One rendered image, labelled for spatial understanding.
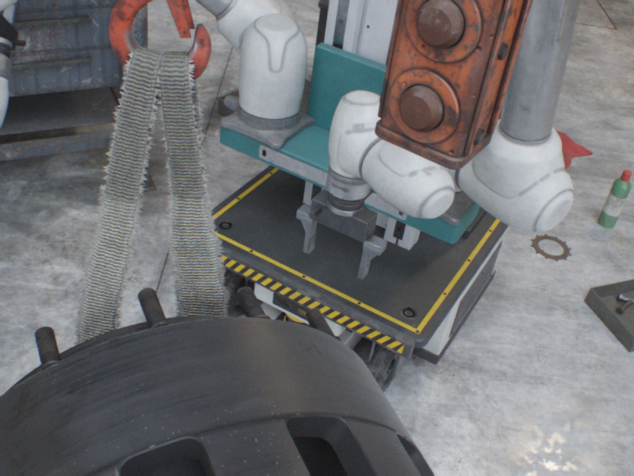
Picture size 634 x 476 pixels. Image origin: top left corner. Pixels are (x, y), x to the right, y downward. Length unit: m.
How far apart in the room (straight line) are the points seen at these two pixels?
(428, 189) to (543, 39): 0.33
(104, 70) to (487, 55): 2.26
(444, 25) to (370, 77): 1.50
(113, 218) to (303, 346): 0.21
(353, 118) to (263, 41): 0.48
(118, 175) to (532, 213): 1.00
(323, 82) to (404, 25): 1.55
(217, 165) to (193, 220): 2.16
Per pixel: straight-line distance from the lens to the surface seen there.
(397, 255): 2.07
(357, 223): 1.54
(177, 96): 0.67
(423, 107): 0.39
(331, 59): 1.91
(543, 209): 1.54
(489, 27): 0.38
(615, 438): 2.28
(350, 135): 1.42
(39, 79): 2.57
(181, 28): 0.65
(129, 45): 0.67
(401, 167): 1.33
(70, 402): 0.66
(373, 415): 0.71
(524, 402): 2.25
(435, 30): 0.38
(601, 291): 2.67
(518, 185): 1.53
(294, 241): 2.05
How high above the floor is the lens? 1.59
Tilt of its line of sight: 38 degrees down
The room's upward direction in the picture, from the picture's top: 9 degrees clockwise
